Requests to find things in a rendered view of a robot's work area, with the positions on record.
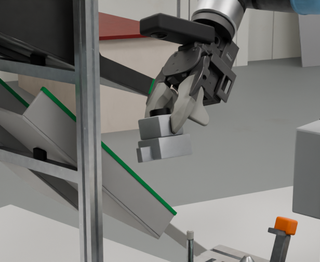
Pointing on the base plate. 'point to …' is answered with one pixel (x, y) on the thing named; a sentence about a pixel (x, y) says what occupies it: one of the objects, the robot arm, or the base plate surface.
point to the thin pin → (189, 245)
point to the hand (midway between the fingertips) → (159, 125)
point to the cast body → (161, 138)
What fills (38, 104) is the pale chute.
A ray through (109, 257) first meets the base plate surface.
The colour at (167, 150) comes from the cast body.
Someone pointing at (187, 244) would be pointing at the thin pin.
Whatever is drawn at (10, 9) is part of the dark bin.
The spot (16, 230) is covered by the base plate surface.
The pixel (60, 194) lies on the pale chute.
